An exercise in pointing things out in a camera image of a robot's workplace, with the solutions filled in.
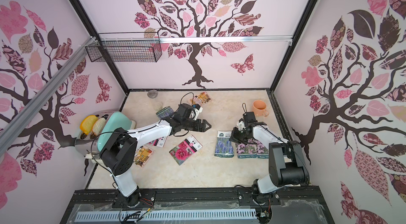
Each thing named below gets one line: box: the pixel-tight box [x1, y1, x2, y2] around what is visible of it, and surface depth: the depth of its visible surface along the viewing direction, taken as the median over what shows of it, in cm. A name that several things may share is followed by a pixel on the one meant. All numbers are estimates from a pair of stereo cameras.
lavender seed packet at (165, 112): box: [155, 105, 175, 120], surface depth 109 cm
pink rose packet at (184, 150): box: [168, 134, 203, 166], surface depth 92 cm
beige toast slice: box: [91, 117, 107, 137], surface depth 81 cm
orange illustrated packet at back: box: [189, 91, 213, 107], surface depth 117 cm
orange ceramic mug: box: [252, 99, 270, 117], surface depth 102 cm
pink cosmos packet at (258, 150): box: [250, 137, 270, 159], surface depth 89 cm
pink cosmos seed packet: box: [235, 138, 258, 159], surface depth 90 cm
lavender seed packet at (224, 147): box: [214, 130, 235, 158], surface depth 89 cm
